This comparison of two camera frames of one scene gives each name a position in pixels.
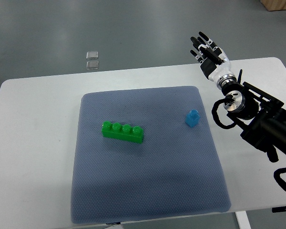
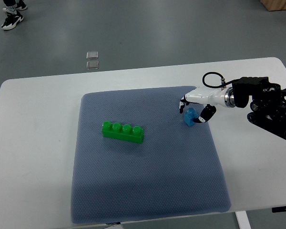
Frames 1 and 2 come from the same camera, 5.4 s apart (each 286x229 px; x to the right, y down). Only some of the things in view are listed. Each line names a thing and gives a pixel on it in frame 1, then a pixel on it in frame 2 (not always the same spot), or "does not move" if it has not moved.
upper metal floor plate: [92, 55] does not move
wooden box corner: [272, 5] does not move
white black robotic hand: [214, 62] -> [210, 97]
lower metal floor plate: [92, 65] does not move
